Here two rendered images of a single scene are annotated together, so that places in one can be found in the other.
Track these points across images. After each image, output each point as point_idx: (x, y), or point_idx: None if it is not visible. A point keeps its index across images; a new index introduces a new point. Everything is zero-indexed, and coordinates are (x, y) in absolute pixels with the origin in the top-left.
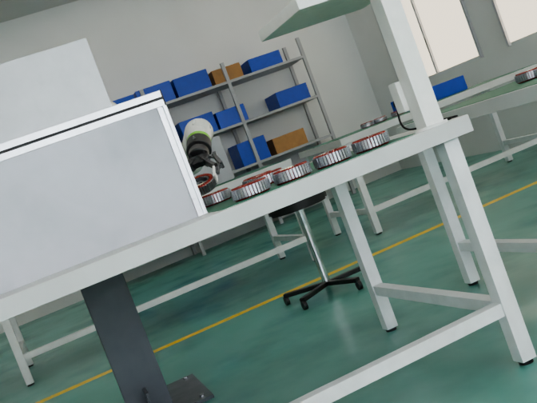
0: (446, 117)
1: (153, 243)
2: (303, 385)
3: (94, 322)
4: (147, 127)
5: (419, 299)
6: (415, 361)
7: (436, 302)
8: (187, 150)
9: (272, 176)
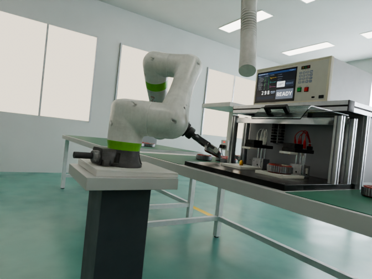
0: (222, 155)
1: None
2: (172, 274)
3: (144, 255)
4: None
5: (172, 223)
6: (185, 249)
7: (185, 222)
8: (189, 128)
9: None
